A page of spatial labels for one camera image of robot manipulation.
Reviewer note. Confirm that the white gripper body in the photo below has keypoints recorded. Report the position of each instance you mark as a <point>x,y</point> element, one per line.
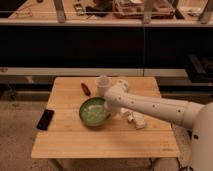
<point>109,110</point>

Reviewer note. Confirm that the green ceramic bowl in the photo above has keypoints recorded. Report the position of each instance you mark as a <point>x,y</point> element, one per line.
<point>92,112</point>

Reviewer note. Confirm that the brown red oblong object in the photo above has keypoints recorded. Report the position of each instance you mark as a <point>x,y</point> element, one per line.
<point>85,89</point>

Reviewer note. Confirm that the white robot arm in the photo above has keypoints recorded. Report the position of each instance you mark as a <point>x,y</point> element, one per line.
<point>193,116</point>

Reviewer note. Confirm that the translucent plastic cup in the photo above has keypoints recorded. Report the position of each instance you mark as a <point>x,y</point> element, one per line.
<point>102,83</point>

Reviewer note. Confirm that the crumpled white cloth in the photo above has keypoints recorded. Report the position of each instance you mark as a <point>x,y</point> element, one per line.
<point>134,117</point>

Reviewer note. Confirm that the wooden table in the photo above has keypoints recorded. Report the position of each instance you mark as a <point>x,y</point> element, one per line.
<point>66,136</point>

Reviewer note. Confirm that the black smartphone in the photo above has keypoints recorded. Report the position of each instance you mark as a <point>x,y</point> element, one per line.
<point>45,120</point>

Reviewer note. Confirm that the black box at right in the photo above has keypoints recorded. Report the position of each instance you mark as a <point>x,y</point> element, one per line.
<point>199,70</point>

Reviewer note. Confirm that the wicker tray on shelf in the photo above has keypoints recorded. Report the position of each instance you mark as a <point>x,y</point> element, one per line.
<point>136,8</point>

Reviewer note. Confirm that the small dark device on shelf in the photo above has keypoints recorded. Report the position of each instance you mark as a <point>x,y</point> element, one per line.
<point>79,9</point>

